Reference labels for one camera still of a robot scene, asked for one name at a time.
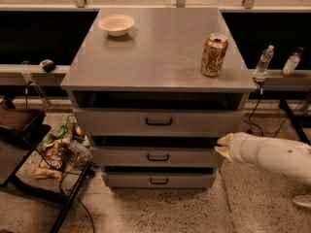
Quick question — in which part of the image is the chips bag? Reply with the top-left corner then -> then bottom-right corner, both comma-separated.
34,141 -> 67,182

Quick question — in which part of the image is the black middle drawer handle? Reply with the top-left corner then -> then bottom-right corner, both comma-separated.
147,153 -> 170,162

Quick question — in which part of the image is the gold soda can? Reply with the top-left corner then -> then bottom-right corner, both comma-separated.
201,33 -> 228,78

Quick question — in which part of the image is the grey bottom drawer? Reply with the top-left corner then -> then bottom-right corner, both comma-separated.
102,173 -> 216,189

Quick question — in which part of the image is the white shoe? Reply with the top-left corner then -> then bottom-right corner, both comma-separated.
293,193 -> 311,209

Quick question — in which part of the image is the black power cable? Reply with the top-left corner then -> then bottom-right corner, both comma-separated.
242,86 -> 311,138

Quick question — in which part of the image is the black bottom drawer handle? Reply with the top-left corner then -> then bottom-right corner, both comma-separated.
149,178 -> 169,185

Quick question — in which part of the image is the black wheeled stand leg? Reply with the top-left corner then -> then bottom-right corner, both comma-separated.
279,98 -> 310,145

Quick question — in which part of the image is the yellow black tape measure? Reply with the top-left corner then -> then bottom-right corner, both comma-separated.
40,59 -> 55,73

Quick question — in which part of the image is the black drawer handle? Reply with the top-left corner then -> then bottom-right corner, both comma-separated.
149,178 -> 169,185
147,153 -> 170,162
145,117 -> 173,126

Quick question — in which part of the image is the grey top drawer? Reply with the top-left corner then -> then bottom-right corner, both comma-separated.
74,108 -> 244,137

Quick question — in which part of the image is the clear water bottle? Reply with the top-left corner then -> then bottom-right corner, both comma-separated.
255,45 -> 274,75

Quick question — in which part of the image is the white paper bowl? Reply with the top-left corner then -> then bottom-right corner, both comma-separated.
97,15 -> 135,37

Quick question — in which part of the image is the grey middle drawer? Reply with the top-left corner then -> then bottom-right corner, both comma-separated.
90,147 -> 224,168

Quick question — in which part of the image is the black top drawer handle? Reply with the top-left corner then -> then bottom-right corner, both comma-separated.
145,117 -> 173,126

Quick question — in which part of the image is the white padded gripper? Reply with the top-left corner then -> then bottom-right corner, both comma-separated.
215,133 -> 243,162

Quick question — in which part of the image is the grey drawer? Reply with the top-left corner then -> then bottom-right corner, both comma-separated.
102,173 -> 216,189
74,108 -> 244,137
90,147 -> 224,168

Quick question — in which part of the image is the green snack bag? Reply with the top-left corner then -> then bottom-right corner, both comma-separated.
37,115 -> 77,152

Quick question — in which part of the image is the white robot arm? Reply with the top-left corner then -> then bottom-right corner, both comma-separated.
215,132 -> 311,185

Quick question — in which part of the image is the dark cart left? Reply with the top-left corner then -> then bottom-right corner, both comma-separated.
0,99 -> 91,233

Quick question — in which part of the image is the crushed plastic bottle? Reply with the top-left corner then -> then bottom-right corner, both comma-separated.
68,140 -> 93,168

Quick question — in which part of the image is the grey drawer cabinet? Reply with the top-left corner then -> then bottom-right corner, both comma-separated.
61,8 -> 256,175

